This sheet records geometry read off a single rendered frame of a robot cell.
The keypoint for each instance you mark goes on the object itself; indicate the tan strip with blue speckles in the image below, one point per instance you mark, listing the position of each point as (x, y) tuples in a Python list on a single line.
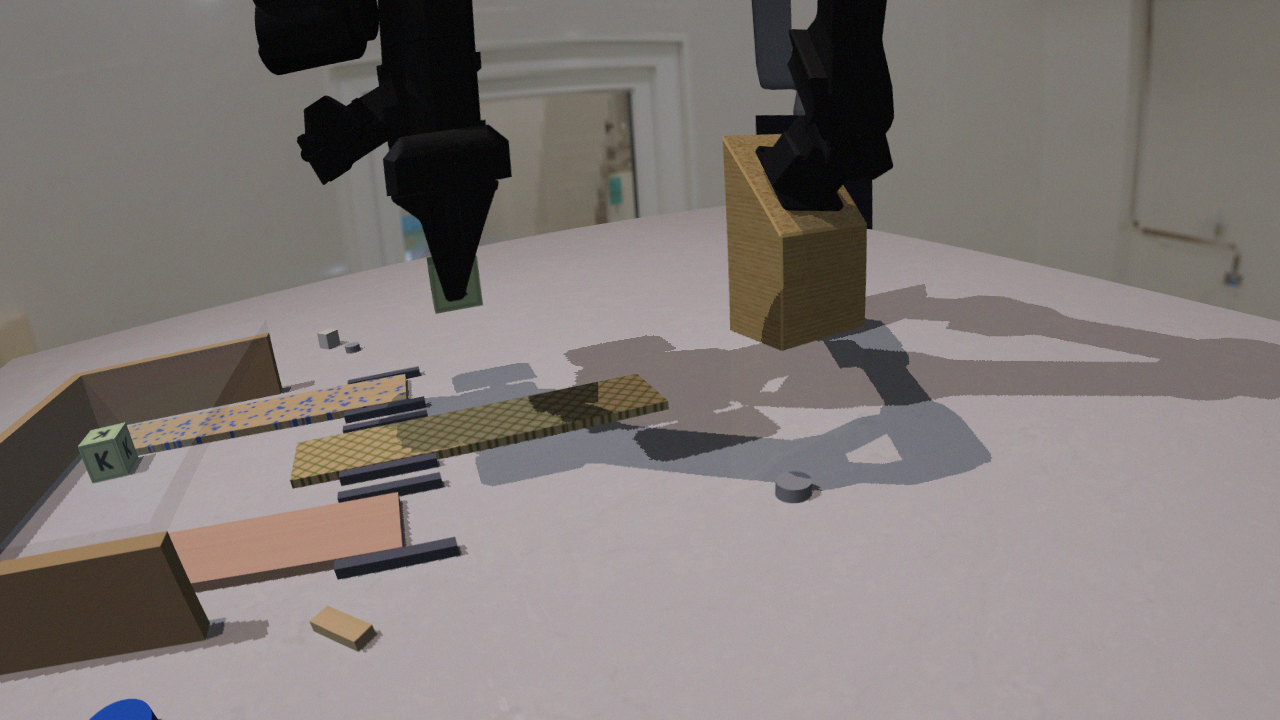
[(309, 407)]

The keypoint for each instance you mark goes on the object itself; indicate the tan woven-pattern strip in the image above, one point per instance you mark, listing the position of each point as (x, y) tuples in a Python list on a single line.
[(477, 428)]

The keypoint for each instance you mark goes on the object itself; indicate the pink flat strip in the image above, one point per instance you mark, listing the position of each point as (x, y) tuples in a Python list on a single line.
[(288, 544)]

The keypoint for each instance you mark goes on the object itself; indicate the green cube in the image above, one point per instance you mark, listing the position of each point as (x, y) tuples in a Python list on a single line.
[(473, 296)]

